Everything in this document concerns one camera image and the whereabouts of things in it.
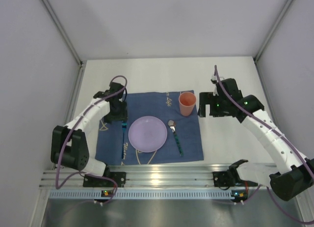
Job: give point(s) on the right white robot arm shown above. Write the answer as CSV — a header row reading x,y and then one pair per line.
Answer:
x,y
293,173

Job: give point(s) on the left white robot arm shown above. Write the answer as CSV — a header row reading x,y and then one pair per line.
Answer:
x,y
70,146

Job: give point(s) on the metal spoon teal handle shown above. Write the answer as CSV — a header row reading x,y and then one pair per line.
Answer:
x,y
172,126

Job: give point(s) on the left aluminium frame post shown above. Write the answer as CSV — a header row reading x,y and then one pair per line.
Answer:
x,y
51,12

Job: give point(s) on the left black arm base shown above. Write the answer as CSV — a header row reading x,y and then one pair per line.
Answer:
x,y
115,179

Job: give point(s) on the aluminium mounting rail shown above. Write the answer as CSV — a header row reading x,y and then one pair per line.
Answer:
x,y
162,176

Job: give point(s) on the aluminium frame post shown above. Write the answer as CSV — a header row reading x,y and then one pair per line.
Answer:
x,y
51,12
273,29

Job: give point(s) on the blue embroidered cloth placemat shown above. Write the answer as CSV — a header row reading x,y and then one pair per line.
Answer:
x,y
164,106

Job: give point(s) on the purple plastic plate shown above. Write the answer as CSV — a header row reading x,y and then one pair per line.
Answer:
x,y
147,134

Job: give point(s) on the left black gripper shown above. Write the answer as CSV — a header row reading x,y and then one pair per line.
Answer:
x,y
117,116

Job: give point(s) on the perforated grey cable duct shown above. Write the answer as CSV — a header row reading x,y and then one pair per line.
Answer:
x,y
124,194

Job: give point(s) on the blue plastic fork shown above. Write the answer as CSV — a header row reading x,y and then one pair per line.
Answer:
x,y
124,128

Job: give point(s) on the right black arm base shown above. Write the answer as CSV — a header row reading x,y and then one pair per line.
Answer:
x,y
223,179

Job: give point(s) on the right aluminium frame post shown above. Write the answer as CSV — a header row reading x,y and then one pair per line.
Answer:
x,y
273,29

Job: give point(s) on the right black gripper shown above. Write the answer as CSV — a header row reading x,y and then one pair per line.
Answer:
x,y
203,104

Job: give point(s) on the orange plastic cup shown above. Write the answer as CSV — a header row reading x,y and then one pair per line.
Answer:
x,y
187,101

